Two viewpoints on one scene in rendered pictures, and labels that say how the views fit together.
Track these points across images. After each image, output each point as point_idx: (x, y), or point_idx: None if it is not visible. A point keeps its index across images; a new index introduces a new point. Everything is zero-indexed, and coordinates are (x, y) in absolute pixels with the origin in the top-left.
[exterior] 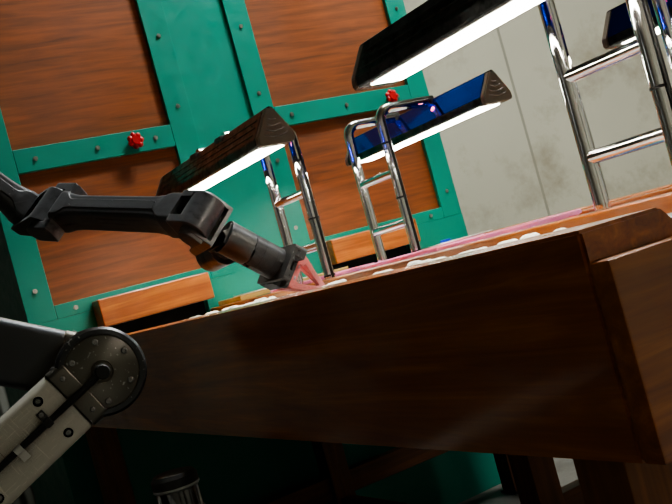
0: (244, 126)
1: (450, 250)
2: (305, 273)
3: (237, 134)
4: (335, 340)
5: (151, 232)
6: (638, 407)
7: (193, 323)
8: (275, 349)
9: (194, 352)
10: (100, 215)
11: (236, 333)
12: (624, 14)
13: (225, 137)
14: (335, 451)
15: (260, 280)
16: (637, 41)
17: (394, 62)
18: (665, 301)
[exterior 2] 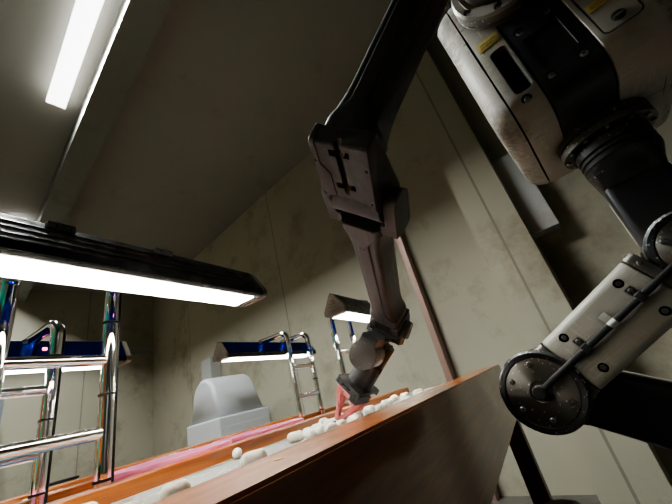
0: (224, 269)
1: (324, 416)
2: (340, 402)
3: (215, 269)
4: (493, 391)
5: (390, 308)
6: None
7: (457, 388)
8: (486, 399)
9: (463, 414)
10: (396, 263)
11: (474, 392)
12: (231, 346)
13: (180, 258)
14: None
15: (360, 392)
16: None
17: (362, 311)
18: None
